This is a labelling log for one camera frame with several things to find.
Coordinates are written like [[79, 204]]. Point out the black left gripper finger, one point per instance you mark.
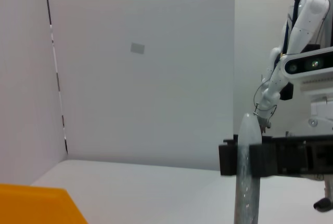
[[227, 161], [262, 161]]

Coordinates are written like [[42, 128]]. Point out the grey glitter pen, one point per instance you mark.
[[247, 198]]

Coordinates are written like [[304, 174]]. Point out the black stand foot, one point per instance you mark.
[[323, 204]]

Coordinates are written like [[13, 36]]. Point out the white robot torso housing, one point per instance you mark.
[[322, 109]]

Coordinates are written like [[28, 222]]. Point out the white humanoid robot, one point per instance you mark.
[[307, 18]]

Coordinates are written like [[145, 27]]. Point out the yellow plastic bin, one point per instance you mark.
[[33, 205]]

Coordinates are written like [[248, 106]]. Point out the white head depth camera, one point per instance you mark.
[[301, 66]]

